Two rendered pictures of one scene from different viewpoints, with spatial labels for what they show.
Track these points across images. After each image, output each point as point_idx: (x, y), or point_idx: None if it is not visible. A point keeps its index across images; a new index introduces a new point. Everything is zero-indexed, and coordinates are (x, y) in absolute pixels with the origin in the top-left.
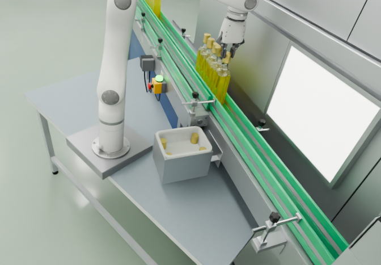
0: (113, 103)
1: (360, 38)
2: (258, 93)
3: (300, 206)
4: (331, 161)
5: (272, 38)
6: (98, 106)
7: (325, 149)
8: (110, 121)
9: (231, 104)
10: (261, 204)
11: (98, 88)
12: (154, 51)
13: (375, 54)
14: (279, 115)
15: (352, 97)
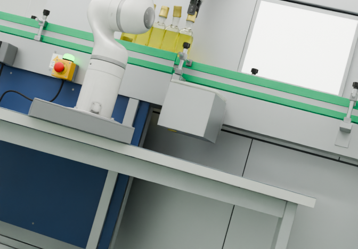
0: (149, 26)
1: None
2: (223, 56)
3: None
4: (333, 77)
5: None
6: (105, 41)
7: (324, 70)
8: (124, 60)
9: None
10: (309, 120)
11: (140, 3)
12: (14, 36)
13: None
14: (261, 66)
15: (335, 21)
